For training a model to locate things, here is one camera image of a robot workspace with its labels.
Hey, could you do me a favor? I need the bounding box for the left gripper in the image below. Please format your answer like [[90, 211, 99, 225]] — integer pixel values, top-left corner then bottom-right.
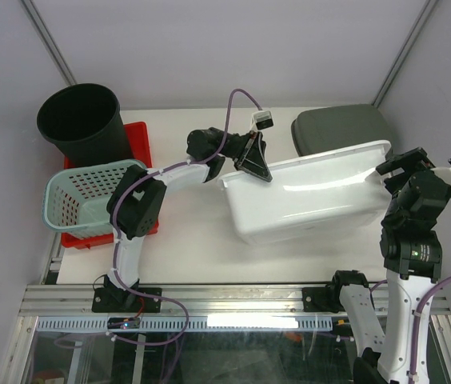
[[210, 127, 273, 186]]

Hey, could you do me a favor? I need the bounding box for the grey-green plastic tray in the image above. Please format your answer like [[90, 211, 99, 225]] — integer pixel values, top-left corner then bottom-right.
[[291, 104, 394, 156]]

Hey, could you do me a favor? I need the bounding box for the white plastic tub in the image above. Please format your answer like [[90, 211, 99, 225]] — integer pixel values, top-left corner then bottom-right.
[[218, 140, 391, 245]]

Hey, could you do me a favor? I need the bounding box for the black plastic bucket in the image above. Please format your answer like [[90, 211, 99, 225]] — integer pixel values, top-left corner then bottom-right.
[[37, 83, 134, 167]]

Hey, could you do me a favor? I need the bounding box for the light blue perforated basket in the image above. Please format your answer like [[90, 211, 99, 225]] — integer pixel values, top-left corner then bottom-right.
[[42, 159, 146, 239]]

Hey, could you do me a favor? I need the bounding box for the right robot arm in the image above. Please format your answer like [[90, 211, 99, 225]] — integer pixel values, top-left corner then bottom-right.
[[327, 147, 451, 383]]

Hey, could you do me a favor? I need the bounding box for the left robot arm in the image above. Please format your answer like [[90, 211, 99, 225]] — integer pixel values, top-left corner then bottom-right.
[[106, 127, 273, 311]]

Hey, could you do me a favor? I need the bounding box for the red plastic tray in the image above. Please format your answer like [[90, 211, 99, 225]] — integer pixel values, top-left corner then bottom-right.
[[61, 122, 153, 250]]

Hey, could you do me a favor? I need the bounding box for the right aluminium frame post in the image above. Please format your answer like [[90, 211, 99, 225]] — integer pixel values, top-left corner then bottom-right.
[[371, 0, 441, 108]]

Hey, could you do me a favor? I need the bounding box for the aluminium frame post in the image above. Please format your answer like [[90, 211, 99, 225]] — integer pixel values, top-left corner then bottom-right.
[[371, 0, 441, 108], [19, 0, 78, 86]]

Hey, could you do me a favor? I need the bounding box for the aluminium mounting rail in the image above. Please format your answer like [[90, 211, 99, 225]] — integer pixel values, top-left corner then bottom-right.
[[19, 282, 449, 318]]

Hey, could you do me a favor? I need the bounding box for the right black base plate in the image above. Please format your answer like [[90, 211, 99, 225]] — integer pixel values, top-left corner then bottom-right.
[[301, 286, 344, 314]]

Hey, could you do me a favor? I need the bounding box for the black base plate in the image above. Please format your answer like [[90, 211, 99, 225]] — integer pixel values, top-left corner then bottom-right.
[[91, 276, 162, 314], [301, 286, 344, 314]]

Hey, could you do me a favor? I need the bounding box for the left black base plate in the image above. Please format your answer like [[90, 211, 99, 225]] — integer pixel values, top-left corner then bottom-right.
[[91, 276, 162, 314]]

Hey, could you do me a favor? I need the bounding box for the left aluminium frame post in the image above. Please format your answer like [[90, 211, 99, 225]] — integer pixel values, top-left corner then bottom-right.
[[19, 0, 78, 86]]

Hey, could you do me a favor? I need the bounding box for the white slotted cable duct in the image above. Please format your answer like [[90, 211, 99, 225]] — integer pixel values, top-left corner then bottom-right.
[[37, 314, 333, 333]]

